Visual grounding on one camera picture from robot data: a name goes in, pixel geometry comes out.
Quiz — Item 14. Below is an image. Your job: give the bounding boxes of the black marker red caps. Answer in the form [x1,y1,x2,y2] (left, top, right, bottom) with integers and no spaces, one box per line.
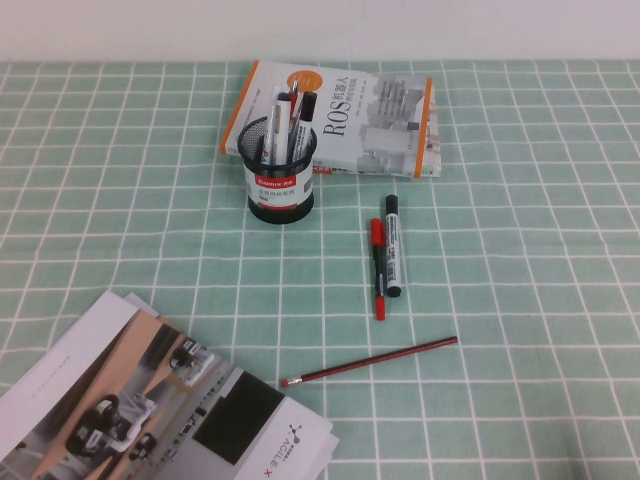
[369,217,388,321]

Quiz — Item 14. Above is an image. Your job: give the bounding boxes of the black mesh pen holder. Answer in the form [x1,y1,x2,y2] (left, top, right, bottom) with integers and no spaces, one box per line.
[236,115,319,225]

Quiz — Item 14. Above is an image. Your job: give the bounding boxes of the white paint marker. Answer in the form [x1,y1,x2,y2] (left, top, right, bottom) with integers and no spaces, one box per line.
[259,85,287,165]

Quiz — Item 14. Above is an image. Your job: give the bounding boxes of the white whiteboard marker black cap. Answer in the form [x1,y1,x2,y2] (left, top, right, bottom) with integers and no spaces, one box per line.
[384,193,404,298]

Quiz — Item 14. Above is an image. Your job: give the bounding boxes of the white orange ROS book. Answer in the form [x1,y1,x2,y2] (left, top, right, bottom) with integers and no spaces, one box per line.
[219,59,434,179]

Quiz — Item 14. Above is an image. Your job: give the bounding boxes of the red black striped pencil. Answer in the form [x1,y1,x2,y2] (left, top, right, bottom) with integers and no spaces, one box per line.
[279,335,459,389]

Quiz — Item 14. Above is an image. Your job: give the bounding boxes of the AgileX photo brochure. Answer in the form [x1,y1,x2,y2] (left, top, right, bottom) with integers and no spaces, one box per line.
[0,290,335,480]

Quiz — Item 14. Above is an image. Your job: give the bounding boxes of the thin colourful printed book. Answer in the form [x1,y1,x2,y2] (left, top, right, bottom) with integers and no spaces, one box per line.
[312,82,444,180]

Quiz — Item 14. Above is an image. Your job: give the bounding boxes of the green checked tablecloth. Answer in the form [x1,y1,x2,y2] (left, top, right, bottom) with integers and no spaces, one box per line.
[0,59,640,480]

